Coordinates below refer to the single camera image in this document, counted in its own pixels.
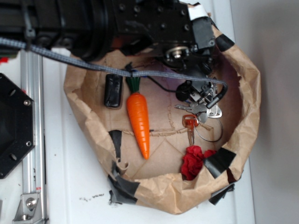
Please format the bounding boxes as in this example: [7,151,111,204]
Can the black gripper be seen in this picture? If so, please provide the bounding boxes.
[112,0,215,70]

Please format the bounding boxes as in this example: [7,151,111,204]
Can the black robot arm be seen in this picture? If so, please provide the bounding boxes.
[0,0,215,70]

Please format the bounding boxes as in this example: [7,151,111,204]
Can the black rectangular block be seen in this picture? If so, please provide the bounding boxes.
[104,74,123,109]

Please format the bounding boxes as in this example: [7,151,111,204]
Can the orange plastic toy carrot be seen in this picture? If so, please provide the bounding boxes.
[126,77,150,160]

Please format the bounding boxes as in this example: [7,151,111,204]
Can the silver keys bunch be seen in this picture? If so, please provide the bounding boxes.
[174,103,222,123]

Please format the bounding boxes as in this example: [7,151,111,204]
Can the orange-headed key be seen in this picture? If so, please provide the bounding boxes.
[182,114,199,146]

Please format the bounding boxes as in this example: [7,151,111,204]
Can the brown paper bag tray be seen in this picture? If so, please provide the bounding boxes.
[64,24,261,214]

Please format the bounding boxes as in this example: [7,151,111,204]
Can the red crumpled paper ball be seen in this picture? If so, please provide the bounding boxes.
[181,145,217,181]

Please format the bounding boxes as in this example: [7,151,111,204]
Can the grey braided cable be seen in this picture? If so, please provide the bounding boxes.
[0,36,228,88]

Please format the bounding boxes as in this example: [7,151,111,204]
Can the thin black cable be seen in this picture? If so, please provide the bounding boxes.
[146,76,179,93]

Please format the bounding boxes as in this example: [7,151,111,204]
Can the metal key ring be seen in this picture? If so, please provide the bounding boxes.
[193,116,224,142]

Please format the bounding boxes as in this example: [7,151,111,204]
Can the black octagonal mount plate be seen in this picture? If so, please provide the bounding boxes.
[0,73,34,179]

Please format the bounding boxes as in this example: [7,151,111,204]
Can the aluminium extrusion rail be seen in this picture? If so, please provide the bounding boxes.
[12,51,48,224]

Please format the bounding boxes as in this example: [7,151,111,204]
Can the metal corner bracket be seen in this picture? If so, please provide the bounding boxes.
[12,193,43,224]

